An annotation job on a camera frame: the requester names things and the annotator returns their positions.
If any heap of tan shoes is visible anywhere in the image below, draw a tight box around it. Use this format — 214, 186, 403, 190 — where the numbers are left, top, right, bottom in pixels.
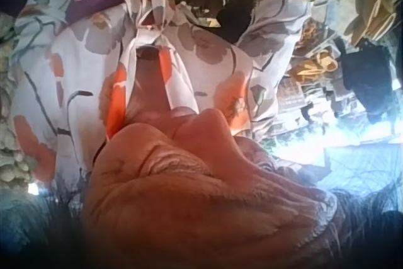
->
348, 0, 403, 48

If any black bag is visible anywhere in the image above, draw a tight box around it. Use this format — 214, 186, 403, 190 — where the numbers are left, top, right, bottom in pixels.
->
341, 38, 396, 123

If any beige shaggy rug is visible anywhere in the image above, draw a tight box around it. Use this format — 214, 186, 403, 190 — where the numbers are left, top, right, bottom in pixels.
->
0, 50, 34, 190

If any pair of yellow-tan sandals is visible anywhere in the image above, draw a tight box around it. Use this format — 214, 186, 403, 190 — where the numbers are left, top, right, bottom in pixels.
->
291, 47, 339, 79

